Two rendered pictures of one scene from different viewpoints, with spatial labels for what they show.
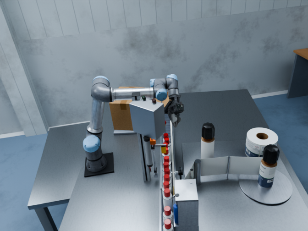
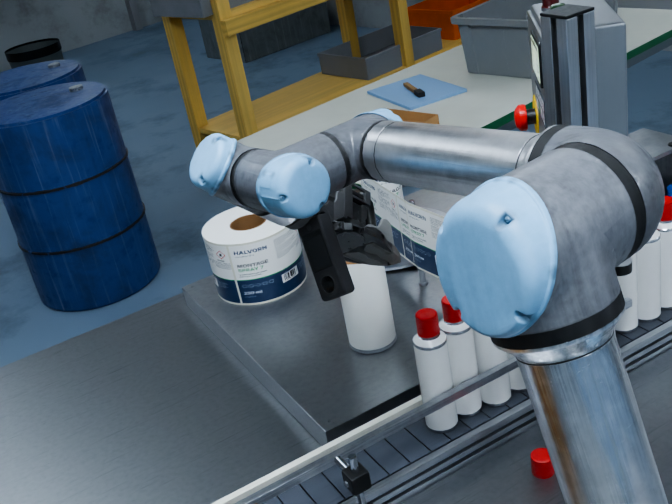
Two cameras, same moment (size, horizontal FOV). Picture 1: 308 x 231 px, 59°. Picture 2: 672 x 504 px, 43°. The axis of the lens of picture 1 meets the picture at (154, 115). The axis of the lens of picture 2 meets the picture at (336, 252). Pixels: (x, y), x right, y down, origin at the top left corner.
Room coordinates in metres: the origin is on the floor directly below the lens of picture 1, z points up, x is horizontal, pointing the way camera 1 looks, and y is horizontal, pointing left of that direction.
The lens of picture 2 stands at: (2.11, 0.81, 1.75)
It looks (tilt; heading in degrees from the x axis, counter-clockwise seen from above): 27 degrees down; 241
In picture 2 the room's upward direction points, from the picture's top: 11 degrees counter-clockwise
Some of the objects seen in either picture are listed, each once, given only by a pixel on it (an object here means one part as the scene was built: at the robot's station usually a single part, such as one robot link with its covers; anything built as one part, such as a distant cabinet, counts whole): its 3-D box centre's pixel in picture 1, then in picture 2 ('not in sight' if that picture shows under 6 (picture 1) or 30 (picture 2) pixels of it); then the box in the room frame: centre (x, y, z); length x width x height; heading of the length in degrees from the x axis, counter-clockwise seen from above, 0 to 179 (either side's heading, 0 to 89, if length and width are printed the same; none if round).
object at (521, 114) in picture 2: not in sight; (525, 117); (1.28, -0.05, 1.32); 0.04 x 0.03 x 0.04; 51
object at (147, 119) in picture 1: (148, 117); (575, 83); (1.26, 0.03, 1.38); 0.17 x 0.10 x 0.19; 51
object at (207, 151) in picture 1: (207, 142); (360, 270); (1.42, -0.34, 1.03); 0.09 x 0.09 x 0.30
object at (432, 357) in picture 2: (166, 145); (434, 370); (1.49, -0.07, 0.98); 0.05 x 0.05 x 0.20
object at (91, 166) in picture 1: (95, 159); not in sight; (1.51, 0.46, 0.89); 0.15 x 0.15 x 0.10
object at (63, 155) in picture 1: (98, 152); not in sight; (1.69, 0.48, 0.81); 0.90 x 0.90 x 0.04; 6
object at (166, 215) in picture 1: (168, 221); not in sight; (0.88, -0.02, 0.98); 0.05 x 0.05 x 0.20
